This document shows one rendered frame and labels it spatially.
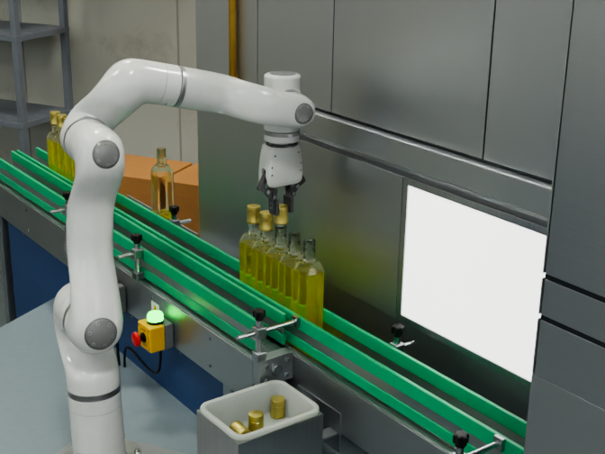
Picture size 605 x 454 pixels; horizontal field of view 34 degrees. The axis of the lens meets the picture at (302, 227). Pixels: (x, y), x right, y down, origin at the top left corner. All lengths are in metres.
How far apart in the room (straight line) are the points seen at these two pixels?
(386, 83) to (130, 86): 0.56
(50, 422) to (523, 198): 1.40
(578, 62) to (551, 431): 0.54
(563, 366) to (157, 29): 4.93
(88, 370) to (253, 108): 0.68
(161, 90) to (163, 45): 4.03
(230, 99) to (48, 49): 4.56
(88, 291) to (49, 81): 4.65
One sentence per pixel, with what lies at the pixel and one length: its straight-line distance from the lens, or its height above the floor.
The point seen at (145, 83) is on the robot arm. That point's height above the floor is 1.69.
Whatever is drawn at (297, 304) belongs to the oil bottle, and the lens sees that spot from 2.32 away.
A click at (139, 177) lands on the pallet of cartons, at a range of 4.91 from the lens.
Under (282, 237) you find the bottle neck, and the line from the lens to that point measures 2.36.
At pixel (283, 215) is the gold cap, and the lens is 2.33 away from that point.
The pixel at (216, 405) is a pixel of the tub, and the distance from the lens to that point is 2.21.
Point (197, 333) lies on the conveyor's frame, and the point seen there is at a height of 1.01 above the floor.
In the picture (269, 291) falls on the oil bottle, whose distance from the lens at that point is 2.41.
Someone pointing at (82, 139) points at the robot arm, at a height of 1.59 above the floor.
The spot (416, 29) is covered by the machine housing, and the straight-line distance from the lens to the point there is 2.13.
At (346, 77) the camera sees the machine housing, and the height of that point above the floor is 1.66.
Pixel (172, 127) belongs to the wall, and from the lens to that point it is 6.22.
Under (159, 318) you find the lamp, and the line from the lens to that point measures 2.60.
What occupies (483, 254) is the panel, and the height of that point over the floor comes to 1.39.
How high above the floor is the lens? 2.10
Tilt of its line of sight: 19 degrees down
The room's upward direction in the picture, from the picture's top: 1 degrees clockwise
